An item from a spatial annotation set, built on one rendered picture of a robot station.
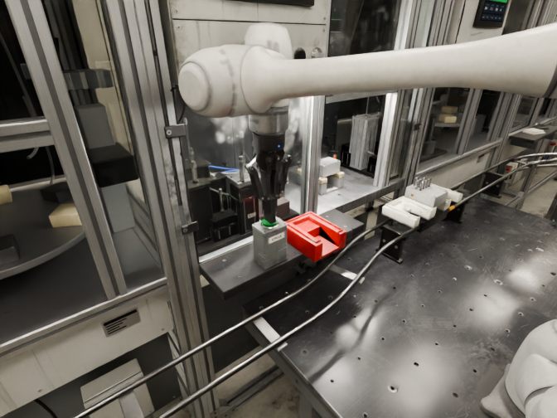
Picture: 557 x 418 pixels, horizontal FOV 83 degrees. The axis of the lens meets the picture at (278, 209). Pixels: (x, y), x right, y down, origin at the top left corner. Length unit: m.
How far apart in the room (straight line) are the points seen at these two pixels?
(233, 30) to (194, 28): 0.09
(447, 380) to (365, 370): 0.21
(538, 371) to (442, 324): 0.36
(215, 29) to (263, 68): 0.26
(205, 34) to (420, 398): 0.97
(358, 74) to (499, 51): 0.20
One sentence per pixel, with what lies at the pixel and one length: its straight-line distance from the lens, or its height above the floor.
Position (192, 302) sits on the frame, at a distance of 0.98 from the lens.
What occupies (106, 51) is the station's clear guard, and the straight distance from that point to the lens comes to 0.72.
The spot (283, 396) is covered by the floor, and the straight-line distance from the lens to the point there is 1.70.
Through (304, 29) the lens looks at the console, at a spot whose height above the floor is 1.48.
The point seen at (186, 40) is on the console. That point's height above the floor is 1.46.
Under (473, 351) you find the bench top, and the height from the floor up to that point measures 0.68.
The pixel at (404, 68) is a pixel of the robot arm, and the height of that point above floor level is 1.42.
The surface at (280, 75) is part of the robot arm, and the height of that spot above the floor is 1.41.
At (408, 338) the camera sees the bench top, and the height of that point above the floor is 0.68.
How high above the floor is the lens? 1.46
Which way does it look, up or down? 28 degrees down
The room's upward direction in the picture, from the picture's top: straight up
